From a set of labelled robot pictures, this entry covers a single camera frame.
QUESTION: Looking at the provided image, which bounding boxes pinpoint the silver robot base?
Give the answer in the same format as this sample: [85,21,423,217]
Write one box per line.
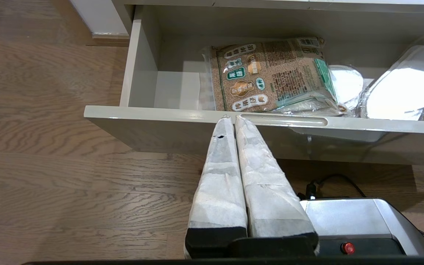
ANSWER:
[300,197,424,257]

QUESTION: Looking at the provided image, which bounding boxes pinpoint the white deep cabinet drawer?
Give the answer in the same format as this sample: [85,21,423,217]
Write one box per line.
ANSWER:
[84,4,424,166]

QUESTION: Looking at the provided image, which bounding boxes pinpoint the white slippers in clear bag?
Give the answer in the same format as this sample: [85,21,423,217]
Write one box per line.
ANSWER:
[358,32,424,122]

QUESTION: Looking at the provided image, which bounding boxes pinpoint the white round pads pack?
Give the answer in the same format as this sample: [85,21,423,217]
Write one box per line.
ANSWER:
[327,64,364,112]

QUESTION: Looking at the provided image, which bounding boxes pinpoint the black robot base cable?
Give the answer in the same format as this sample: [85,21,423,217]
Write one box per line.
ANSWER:
[296,173,424,256]

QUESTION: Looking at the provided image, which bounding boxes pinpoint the brown printed snack bag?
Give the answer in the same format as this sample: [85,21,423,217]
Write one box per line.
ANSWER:
[202,36,346,115]

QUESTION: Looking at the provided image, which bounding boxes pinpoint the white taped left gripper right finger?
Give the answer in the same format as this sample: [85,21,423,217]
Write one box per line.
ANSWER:
[234,115,319,240]

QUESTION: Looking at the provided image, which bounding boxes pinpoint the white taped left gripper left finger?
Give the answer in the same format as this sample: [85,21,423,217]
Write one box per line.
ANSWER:
[184,115,248,258]

